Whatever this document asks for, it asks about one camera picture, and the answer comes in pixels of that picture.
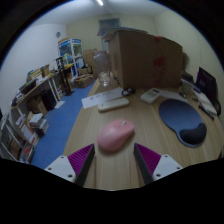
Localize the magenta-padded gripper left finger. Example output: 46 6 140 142
44 143 96 188

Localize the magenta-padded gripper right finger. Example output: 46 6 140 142
133 143 184 186

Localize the pink computer mouse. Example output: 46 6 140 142
96 118 136 153

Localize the blue mouse pad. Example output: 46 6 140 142
158 98 208 148

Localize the shelf unit with books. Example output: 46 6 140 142
0 106 51 164

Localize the black pen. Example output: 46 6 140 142
198 105 215 122

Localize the grey paper sheet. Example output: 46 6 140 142
159 88 190 103

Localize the white remote control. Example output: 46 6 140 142
140 87 162 104

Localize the white paper sheet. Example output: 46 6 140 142
81 87 124 110

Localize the cream rectangular case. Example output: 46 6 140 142
97 97 130 113

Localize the small black clip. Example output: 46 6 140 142
120 87 136 98

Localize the cardboard box on floor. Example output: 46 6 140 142
73 73 96 89

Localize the black monitor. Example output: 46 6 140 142
194 66 220 103

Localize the large brown cardboard box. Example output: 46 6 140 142
101 28 185 90

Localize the clear glass jar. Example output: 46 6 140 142
93 50 112 88

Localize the blue white claw machine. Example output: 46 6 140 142
57 37 84 78

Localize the door with window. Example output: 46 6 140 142
98 18 122 51

